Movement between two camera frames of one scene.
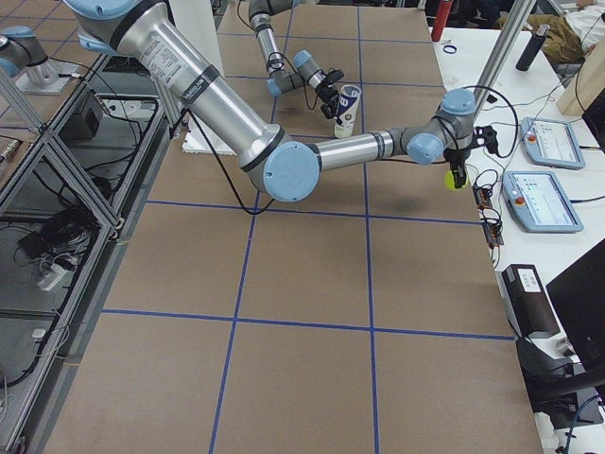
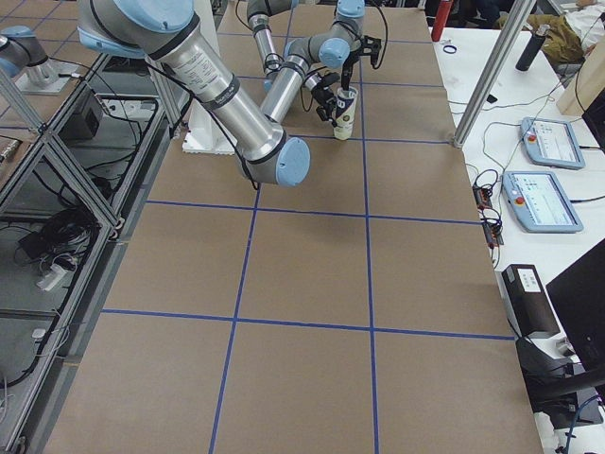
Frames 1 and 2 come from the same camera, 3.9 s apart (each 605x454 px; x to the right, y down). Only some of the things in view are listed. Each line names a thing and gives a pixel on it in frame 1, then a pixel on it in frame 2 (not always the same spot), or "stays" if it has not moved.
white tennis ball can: x=347 y=110 stays
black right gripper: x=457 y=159 → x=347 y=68
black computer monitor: x=562 y=393 stays
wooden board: x=588 y=81 stays
